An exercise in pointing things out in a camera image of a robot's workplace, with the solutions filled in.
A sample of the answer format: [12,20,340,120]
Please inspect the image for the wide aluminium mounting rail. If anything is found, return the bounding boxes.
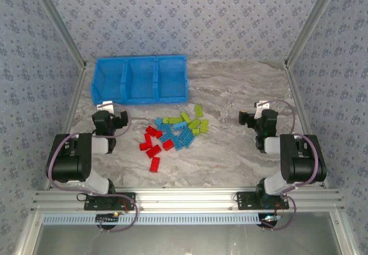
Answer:
[30,186,345,213]

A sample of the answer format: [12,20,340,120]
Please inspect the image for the blue plastic bin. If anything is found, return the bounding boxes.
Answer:
[90,57,128,106]
[155,55,190,104]
[121,56,159,105]

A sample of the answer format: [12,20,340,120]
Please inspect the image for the red long lego brick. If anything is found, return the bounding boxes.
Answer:
[145,144,162,159]
[149,156,161,173]

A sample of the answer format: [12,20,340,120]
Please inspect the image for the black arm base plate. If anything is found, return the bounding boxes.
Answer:
[83,192,136,211]
[236,191,290,210]

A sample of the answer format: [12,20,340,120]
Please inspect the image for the purple camera cable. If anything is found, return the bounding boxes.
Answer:
[260,99,324,232]
[47,102,139,233]

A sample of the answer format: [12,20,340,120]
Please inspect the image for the aluminium frame leg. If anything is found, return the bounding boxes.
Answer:
[329,211,361,255]
[13,211,44,255]

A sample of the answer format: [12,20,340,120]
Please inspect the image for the white slotted cable duct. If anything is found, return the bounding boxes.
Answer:
[42,212,262,226]

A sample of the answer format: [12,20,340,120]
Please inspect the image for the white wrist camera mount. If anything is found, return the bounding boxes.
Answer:
[254,100,273,118]
[97,101,114,114]

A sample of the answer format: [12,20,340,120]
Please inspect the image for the aluminium frame post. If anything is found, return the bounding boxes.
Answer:
[283,0,343,70]

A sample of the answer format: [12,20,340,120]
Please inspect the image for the black controller board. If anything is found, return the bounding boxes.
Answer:
[260,213,281,228]
[95,212,120,225]

